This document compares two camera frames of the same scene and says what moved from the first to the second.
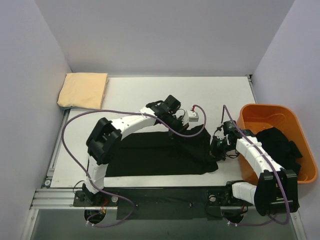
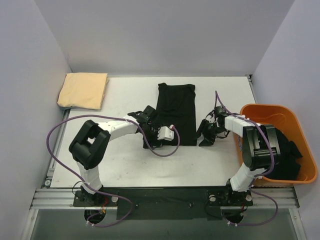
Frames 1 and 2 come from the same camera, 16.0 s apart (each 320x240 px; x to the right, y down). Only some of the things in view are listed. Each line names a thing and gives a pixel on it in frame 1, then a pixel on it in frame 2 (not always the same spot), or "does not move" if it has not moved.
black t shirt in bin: [285, 152] does not move
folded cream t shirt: [87, 90] does not move
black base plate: [163, 203] does not move
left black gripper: [180, 125] to [152, 135]
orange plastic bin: [287, 120] does not move
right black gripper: [215, 148] to [210, 129]
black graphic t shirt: [156, 153] to [175, 106]
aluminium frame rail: [64, 199] does not move
